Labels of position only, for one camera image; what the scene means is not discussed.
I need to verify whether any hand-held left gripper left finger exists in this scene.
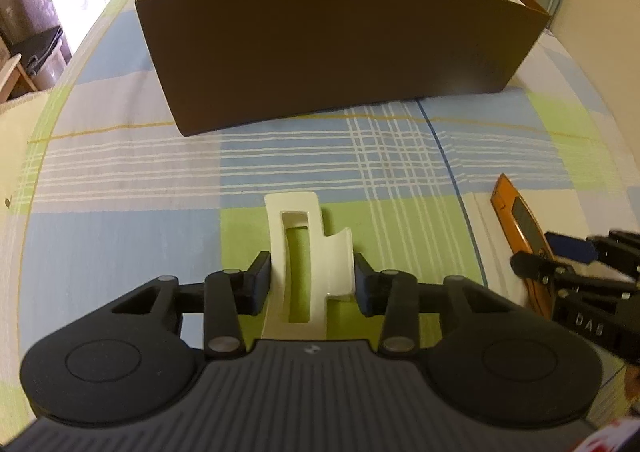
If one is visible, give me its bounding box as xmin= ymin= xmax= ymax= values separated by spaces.
xmin=112 ymin=251 xmax=273 ymax=359

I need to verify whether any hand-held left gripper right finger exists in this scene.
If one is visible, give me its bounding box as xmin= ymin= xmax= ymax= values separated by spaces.
xmin=354 ymin=255 xmax=521 ymax=358

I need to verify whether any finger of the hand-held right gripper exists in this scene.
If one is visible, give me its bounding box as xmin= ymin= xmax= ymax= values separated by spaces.
xmin=545 ymin=231 xmax=640 ymax=273
xmin=510 ymin=252 xmax=640 ymax=293

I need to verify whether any white plastic bracket part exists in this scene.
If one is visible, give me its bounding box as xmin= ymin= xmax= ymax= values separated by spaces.
xmin=261 ymin=191 xmax=359 ymax=342

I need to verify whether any brown storage box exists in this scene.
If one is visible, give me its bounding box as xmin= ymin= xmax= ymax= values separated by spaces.
xmin=135 ymin=0 xmax=551 ymax=138

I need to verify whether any red white printed cloth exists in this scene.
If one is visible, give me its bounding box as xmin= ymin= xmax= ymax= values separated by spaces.
xmin=575 ymin=414 xmax=640 ymax=452

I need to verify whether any checkered bed sheet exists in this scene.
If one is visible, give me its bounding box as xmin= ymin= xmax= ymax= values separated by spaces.
xmin=0 ymin=0 xmax=640 ymax=433

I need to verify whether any wooden stool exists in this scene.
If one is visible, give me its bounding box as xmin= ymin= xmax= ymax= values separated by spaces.
xmin=0 ymin=52 xmax=36 ymax=106

